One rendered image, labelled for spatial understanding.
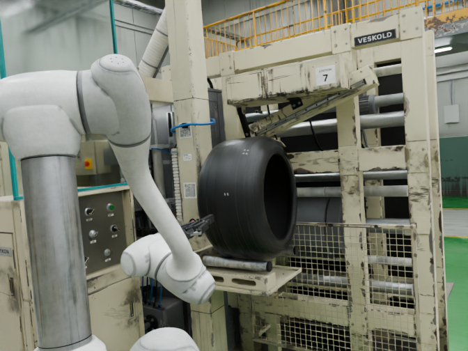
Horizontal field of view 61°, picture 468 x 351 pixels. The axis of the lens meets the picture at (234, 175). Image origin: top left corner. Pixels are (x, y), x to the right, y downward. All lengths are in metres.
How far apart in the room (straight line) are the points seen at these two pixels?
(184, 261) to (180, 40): 1.18
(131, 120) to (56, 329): 0.43
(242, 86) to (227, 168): 0.58
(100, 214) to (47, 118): 1.10
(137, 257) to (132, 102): 0.52
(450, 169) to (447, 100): 1.63
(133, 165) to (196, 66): 1.08
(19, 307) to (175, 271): 0.79
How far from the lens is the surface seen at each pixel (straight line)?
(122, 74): 0.83
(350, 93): 2.00
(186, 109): 1.94
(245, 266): 1.75
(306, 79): 1.93
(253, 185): 1.58
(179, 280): 1.15
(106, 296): 1.91
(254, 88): 2.04
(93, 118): 0.86
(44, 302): 0.87
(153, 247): 1.23
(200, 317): 2.09
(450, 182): 10.77
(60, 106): 0.85
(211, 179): 1.65
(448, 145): 10.72
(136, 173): 0.99
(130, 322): 2.04
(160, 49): 2.49
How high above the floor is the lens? 1.38
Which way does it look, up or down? 3 degrees down
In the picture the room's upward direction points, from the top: 4 degrees counter-clockwise
